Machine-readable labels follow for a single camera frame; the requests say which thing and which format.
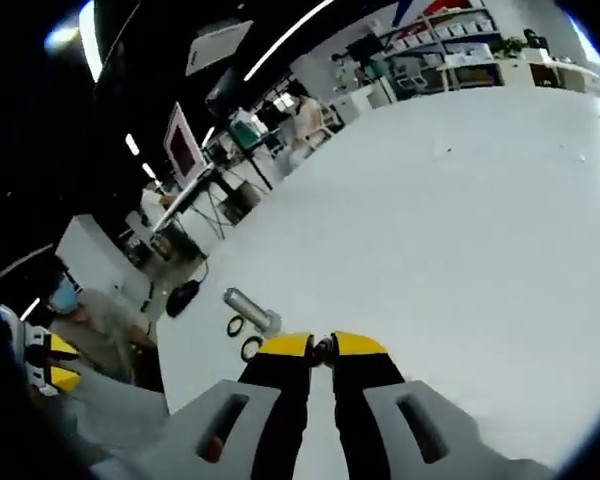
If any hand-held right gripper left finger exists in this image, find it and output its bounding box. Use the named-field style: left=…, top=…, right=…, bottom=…
left=89, top=331, right=316, bottom=480

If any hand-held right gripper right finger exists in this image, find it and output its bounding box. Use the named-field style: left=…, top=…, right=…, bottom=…
left=329, top=330, right=556, bottom=480

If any thick threaded stud bolt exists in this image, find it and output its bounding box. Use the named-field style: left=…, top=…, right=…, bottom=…
left=223, top=288, right=283, bottom=332

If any person's torso and head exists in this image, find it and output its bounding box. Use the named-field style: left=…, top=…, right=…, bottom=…
left=47, top=269, right=159, bottom=384

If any grey mesh office chair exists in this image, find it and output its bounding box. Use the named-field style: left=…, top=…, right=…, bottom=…
left=44, top=369, right=172, bottom=472

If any black rounded device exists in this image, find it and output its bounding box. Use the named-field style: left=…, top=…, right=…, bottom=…
left=166, top=279, right=202, bottom=318

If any grey tilted standing desk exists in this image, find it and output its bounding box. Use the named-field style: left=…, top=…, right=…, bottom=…
left=149, top=167, right=217, bottom=232

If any white framed monitor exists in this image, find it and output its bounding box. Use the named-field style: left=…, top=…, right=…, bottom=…
left=162, top=102, right=207, bottom=187

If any square ceiling panel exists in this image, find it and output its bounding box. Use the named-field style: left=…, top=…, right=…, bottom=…
left=185, top=19, right=254, bottom=77

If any white office desk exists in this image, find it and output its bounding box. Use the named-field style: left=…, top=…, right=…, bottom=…
left=439, top=47, right=600, bottom=95

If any long ceiling light strip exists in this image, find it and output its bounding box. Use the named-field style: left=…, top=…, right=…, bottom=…
left=242, top=0, right=337, bottom=82

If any black screen on stand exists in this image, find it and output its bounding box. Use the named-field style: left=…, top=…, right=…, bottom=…
left=346, top=33, right=384, bottom=64

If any small green plant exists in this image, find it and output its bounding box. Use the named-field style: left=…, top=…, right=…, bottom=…
left=489, top=37, right=529, bottom=59

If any white storage shelving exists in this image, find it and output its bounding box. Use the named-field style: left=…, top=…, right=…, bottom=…
left=379, top=0, right=502, bottom=92

